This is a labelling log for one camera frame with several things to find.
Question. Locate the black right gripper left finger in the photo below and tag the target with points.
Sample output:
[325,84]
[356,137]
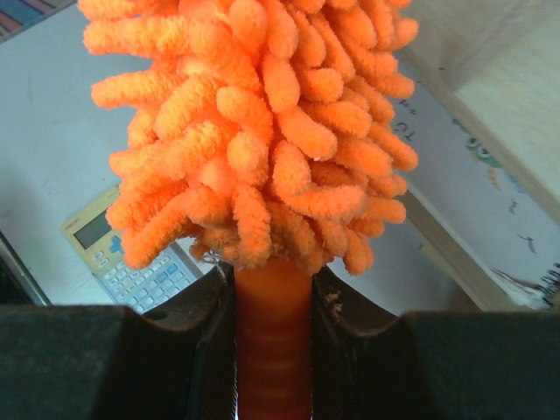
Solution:
[176,361]

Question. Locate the wooden bookshelf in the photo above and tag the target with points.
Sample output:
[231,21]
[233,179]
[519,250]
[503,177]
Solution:
[495,66]

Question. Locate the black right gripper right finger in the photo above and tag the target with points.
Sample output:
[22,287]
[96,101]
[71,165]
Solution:
[370,364]

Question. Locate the white spiral notebook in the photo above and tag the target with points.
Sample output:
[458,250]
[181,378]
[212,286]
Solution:
[507,235]

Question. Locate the yellow calculator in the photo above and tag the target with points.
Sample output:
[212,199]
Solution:
[99,246]

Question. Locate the orange microfiber duster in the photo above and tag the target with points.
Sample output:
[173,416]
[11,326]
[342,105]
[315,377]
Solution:
[262,132]

